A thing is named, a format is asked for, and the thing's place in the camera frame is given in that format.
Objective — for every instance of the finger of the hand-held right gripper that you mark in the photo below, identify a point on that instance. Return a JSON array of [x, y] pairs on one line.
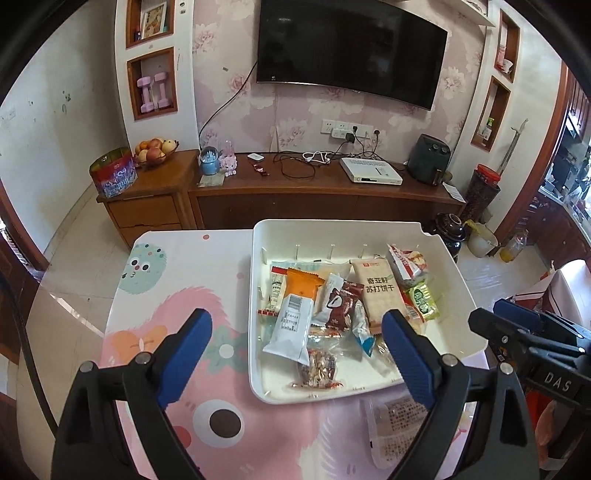
[[512, 308], [531, 355]]

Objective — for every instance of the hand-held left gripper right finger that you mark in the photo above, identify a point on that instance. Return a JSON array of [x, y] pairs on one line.
[[411, 360]]

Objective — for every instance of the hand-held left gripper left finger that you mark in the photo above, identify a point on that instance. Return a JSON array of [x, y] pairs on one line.
[[184, 357]]

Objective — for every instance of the small clear snack packet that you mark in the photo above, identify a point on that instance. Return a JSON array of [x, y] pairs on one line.
[[385, 353]]

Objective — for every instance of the blue white candy packet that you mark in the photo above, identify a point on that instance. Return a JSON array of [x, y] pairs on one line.
[[364, 334]]

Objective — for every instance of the white plastic storage box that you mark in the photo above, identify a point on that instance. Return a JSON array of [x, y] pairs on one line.
[[457, 323]]

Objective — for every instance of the green snack packet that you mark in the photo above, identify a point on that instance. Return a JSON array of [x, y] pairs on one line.
[[422, 300]]

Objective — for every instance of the clear cracker packet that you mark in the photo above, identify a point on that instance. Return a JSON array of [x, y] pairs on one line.
[[395, 427]]

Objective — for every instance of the tan soda cracker packet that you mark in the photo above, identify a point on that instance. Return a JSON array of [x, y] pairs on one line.
[[379, 290]]

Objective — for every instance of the brown chocolate snack packet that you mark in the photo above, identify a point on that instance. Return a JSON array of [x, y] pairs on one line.
[[342, 307]]

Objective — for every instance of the clear mixed nut packet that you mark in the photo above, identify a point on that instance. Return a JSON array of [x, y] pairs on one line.
[[318, 367]]

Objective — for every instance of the red white snack packet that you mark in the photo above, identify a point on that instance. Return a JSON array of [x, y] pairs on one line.
[[406, 263]]

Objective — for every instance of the white packet with grey label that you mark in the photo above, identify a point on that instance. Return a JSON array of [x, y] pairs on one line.
[[288, 330]]

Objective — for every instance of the slim white stick packet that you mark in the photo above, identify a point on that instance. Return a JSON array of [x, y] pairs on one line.
[[276, 290]]

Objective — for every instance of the pale blue packet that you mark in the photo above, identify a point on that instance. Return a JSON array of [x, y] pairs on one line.
[[332, 266]]

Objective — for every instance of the orange snack packet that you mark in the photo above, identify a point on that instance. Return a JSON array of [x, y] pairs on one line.
[[302, 285]]

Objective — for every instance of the pink cartoon table cover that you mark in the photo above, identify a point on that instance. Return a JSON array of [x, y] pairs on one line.
[[152, 323]]

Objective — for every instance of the white covered side table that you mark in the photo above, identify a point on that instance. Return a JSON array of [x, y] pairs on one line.
[[568, 286]]

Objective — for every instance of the yellow liquid bottle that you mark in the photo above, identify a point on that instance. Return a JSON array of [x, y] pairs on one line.
[[512, 247]]

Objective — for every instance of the white plastic jug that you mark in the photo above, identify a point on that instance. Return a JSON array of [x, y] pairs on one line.
[[481, 240]]

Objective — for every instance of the dark ceramic pot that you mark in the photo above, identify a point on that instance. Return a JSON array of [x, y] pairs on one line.
[[445, 237]]

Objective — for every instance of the red lidded dark jar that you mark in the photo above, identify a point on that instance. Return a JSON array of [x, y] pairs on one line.
[[481, 194]]

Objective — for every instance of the white paper card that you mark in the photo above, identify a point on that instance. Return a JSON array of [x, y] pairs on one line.
[[454, 191]]

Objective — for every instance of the wooden television cabinet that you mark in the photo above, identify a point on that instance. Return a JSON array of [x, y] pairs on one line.
[[231, 203]]

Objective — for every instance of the dark grey air fryer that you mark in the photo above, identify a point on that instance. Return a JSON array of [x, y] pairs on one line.
[[429, 159]]

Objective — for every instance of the small green bottle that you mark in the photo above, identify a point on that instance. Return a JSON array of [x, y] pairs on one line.
[[488, 129]]

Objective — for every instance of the white set-top box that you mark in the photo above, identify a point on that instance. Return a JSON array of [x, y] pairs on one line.
[[371, 171]]

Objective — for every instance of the red tin box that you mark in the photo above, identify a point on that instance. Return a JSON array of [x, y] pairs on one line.
[[113, 174]]

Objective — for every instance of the blue snow globe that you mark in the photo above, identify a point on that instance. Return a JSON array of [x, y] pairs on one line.
[[210, 161]]

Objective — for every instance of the pink figurine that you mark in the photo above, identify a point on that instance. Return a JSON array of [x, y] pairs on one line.
[[228, 161]]

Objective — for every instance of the small red object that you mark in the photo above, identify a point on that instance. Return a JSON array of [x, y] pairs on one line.
[[261, 169]]

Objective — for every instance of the fruit bowl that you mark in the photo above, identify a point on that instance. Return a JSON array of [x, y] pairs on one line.
[[156, 151]]

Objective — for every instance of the small white device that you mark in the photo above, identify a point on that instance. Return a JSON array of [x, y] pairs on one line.
[[255, 158]]

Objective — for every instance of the white mug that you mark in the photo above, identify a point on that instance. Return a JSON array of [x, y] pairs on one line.
[[507, 65]]

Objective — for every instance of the pink dumbbell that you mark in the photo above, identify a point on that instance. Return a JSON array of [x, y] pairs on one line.
[[147, 94], [162, 91]]

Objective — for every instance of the black flat television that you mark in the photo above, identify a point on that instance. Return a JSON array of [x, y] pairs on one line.
[[351, 46]]

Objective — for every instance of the framed picture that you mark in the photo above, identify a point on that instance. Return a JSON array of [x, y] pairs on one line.
[[154, 19]]

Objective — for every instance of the wooden wall niche with bottle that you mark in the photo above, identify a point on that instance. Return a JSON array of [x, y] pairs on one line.
[[490, 115]]

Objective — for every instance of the white wall sockets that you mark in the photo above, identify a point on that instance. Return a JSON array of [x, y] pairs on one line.
[[346, 129]]

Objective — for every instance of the wooden wall niche with mug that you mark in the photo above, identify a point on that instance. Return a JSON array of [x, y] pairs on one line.
[[507, 46]]

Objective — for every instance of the wooden wall niche with dumbbells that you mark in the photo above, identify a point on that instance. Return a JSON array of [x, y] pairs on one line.
[[152, 85]]

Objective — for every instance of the white wall shelf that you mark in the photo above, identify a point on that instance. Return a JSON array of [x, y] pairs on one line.
[[480, 11]]

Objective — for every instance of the wooden wall niche with picture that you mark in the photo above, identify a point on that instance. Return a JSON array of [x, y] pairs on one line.
[[150, 21]]

